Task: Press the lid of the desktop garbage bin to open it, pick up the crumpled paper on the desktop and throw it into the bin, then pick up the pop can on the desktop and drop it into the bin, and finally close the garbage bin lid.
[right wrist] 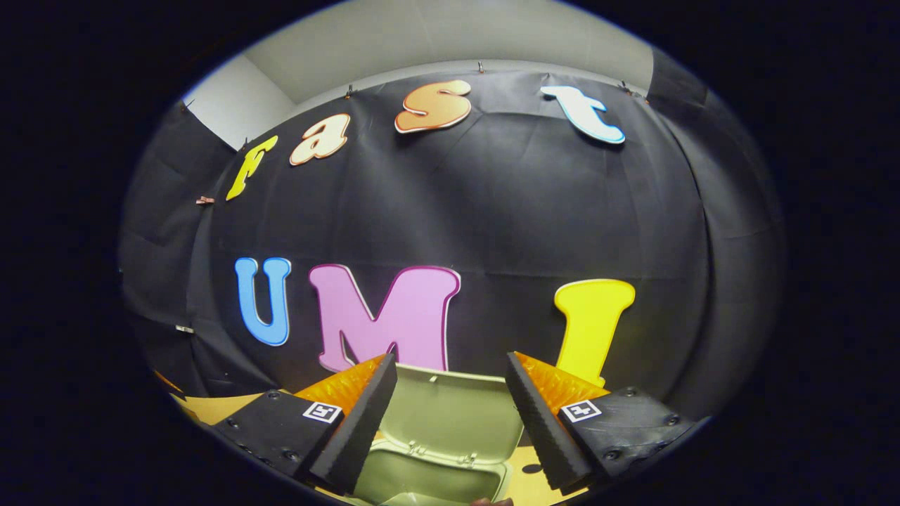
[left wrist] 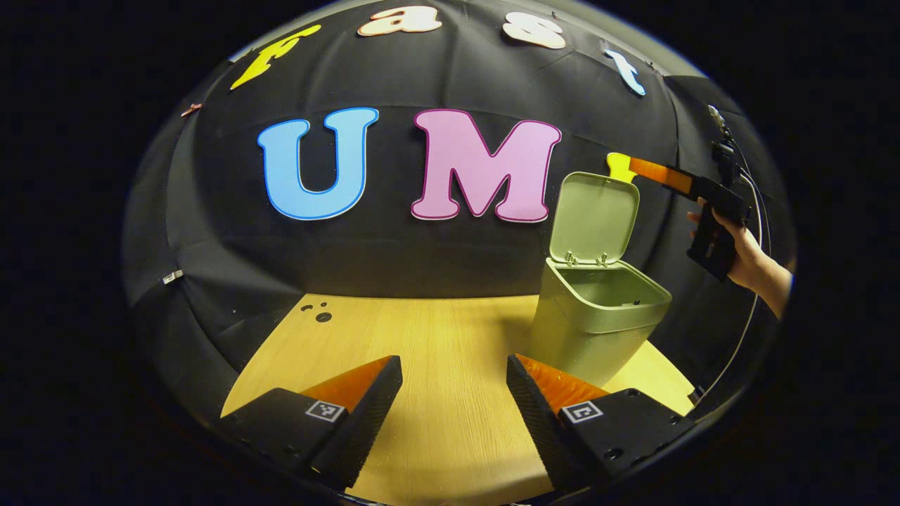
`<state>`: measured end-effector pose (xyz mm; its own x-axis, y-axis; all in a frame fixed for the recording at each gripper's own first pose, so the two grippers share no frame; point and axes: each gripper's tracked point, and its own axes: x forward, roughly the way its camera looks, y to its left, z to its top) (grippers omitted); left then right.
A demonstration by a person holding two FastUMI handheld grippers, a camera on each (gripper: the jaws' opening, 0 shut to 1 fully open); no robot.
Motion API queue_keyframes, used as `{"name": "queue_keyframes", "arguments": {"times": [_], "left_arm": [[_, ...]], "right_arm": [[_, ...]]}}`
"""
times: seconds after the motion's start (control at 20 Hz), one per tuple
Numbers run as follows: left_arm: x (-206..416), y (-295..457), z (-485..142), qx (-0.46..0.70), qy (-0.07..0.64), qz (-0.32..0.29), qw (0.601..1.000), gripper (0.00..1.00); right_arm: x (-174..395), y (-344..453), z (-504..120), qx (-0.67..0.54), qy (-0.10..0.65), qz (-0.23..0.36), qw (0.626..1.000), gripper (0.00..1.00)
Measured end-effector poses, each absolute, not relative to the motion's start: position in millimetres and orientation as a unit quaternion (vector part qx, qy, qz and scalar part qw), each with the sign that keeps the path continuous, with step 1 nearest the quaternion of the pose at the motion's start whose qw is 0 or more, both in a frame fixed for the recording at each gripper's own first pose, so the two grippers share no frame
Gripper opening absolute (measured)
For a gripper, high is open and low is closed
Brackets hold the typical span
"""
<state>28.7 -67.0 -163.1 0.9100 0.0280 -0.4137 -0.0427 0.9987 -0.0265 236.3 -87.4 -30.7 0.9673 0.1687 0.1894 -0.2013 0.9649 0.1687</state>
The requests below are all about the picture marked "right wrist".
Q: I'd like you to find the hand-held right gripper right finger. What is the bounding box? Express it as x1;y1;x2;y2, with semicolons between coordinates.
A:
505;351;697;493

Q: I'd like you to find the pale green desktop garbage bin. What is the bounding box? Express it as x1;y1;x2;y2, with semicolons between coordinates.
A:
348;363;527;506

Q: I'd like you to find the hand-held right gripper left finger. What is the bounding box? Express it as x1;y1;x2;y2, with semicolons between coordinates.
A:
211;353;399;495

